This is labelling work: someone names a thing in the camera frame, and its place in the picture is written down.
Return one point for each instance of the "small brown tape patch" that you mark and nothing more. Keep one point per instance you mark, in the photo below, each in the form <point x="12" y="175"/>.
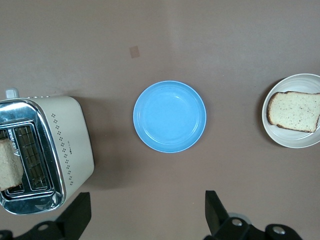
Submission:
<point x="134" y="52"/>

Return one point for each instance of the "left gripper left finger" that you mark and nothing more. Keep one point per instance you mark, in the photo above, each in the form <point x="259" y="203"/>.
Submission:
<point x="75" y="220"/>

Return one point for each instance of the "beige plate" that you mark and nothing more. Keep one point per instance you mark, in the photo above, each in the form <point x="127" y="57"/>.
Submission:
<point x="295" y="140"/>

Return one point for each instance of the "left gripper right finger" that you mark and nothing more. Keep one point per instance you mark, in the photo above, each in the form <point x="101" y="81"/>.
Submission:
<point x="216" y="217"/>

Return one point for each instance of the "blue plate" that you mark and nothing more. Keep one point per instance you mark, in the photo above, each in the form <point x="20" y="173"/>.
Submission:
<point x="170" y="116"/>

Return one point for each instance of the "beige chrome toaster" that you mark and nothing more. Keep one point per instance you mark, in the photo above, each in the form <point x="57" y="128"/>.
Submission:
<point x="72" y="130"/>

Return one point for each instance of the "bread slice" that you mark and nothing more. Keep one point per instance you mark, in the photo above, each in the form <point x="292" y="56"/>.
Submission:
<point x="10" y="165"/>
<point x="295" y="111"/>

